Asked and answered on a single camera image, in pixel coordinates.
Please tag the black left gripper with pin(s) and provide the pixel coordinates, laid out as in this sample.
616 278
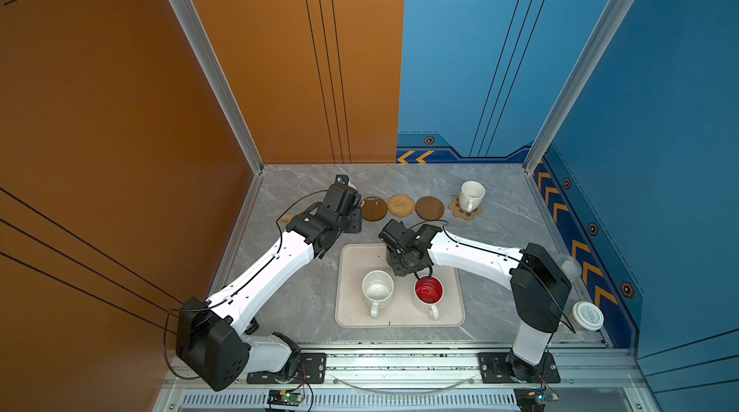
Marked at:
355 214

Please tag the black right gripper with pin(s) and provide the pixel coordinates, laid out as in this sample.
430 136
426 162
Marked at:
392 260

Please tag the red interior white mug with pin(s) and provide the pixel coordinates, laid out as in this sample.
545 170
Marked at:
428 293

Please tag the white ribbed mug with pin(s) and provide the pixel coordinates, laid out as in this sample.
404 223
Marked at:
378 290

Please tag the cream white mug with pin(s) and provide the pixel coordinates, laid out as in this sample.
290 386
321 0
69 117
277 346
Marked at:
471 195

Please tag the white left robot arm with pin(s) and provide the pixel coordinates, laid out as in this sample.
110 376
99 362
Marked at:
215 337

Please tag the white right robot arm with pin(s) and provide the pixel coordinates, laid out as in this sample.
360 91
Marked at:
539 287

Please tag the glossy dark brown coaster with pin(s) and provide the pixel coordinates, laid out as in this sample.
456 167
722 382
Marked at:
374 208

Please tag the round woven rattan coaster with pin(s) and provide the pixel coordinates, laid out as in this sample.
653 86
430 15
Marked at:
401 205

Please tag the round brown wooden coaster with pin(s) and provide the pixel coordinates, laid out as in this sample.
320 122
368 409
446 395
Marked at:
430 208

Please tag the beige serving tray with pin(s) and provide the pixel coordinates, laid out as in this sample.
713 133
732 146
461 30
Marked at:
353 310

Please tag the cork paw print coaster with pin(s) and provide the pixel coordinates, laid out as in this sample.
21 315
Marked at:
459 213

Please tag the clear glass cup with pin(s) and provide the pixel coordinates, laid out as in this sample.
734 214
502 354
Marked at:
571 268

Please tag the white lidded jar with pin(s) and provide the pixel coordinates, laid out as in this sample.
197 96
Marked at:
588 316

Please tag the green circuit board left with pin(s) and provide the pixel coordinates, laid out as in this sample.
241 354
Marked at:
285 400

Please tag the circuit board right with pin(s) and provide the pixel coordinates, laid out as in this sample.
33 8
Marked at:
535 400

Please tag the aluminium front rail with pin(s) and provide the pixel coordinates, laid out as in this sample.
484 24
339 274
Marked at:
426 378

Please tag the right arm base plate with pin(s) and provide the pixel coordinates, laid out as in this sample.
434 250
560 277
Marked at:
500 368

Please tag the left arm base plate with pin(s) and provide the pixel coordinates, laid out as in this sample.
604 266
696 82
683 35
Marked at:
311 367

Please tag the aluminium corner post left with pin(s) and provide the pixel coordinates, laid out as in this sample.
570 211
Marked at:
195 32

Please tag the aluminium corner post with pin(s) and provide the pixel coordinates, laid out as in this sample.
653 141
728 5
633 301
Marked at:
195 32
603 33

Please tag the aluminium corner post right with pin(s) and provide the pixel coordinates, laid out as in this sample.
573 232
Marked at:
603 33

